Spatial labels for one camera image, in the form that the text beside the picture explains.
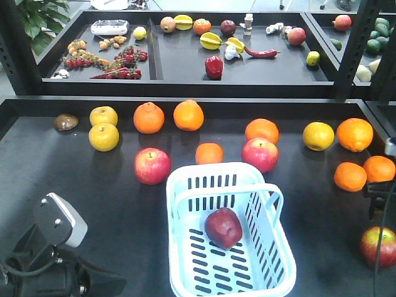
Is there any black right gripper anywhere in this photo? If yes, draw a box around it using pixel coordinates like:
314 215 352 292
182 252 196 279
363 181 395 219

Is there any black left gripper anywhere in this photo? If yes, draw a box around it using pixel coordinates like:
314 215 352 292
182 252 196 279
1 225 127 296

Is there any dark red apple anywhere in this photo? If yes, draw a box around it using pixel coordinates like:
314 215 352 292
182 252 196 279
359 226 395 269
204 207 243 250

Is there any light blue plastic basket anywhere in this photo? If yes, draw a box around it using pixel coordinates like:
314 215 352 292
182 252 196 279
166 162 296 296

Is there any small orange right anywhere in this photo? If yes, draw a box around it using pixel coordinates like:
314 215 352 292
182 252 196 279
363 155 395 183

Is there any small orange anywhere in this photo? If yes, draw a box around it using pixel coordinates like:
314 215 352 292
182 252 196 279
334 162 367 192
363 155 395 183

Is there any small orange left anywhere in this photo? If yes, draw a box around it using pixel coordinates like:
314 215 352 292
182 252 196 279
334 162 367 192

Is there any navel orange with nub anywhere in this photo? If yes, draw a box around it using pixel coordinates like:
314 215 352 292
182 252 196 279
337 118 374 152

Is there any yellow orange citrus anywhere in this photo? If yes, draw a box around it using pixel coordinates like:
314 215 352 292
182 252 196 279
303 121 335 152

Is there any pink red apple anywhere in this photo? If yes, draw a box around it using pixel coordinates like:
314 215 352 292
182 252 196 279
134 147 171 185
241 137 279 173

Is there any large orange back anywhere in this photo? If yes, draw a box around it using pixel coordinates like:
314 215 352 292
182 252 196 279
245 118 280 144

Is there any yellow pear fruit front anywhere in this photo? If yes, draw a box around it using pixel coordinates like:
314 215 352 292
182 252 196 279
88 123 119 152

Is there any yellow pear fruit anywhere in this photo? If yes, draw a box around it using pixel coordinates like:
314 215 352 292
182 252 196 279
89 106 118 126
88 123 119 152

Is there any yellow pear fruit back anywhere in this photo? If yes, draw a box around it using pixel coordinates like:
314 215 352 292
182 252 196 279
89 106 118 126

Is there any small tangerine centre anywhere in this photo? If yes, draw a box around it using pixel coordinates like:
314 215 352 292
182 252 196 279
196 142 223 165

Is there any orange with knob top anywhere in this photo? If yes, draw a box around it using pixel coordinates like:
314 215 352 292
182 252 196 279
133 101 165 134

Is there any red chili pepper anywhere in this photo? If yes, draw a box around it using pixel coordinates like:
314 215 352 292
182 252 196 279
244 46 280 59

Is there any black wooden produce stand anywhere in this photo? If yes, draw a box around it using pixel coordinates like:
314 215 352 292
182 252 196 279
1 1 395 296

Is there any round orange back row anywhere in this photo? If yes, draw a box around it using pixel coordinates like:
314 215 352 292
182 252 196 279
173 99 204 132

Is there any white garlic bulb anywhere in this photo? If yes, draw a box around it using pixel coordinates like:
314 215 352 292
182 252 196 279
224 45 241 61

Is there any red bell pepper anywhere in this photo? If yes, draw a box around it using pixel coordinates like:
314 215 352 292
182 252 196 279
205 56 223 79

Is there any green potted plant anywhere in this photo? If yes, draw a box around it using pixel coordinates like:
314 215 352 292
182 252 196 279
14 0 71 56

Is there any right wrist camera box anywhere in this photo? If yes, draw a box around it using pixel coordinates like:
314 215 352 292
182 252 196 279
384 137 396 157

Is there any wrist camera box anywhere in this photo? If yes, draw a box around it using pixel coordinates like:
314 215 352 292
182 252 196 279
384 137 396 157
33 192 88 248

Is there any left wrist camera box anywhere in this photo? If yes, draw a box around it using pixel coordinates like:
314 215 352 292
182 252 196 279
33 192 88 248

